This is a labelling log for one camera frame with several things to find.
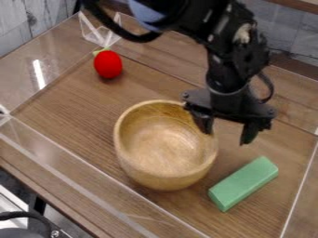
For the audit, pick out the green rectangular block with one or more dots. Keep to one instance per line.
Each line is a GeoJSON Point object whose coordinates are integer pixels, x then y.
{"type": "Point", "coordinates": [243, 183]}

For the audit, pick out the brown wooden bowl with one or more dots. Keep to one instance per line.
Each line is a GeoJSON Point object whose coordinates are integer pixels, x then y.
{"type": "Point", "coordinates": [164, 151]}

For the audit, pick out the black table leg frame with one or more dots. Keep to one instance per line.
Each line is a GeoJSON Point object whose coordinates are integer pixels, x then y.
{"type": "Point", "coordinates": [62, 226]}

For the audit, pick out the red plush strawberry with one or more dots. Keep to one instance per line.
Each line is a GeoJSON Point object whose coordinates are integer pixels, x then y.
{"type": "Point", "coordinates": [108, 63]}

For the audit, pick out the clear acrylic corner bracket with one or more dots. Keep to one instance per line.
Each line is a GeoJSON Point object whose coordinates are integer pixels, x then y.
{"type": "Point", "coordinates": [98, 35]}

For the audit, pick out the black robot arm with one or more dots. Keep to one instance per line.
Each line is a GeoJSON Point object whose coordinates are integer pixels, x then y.
{"type": "Point", "coordinates": [222, 25]}

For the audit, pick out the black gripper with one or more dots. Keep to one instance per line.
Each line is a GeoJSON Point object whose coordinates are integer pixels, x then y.
{"type": "Point", "coordinates": [239, 106]}

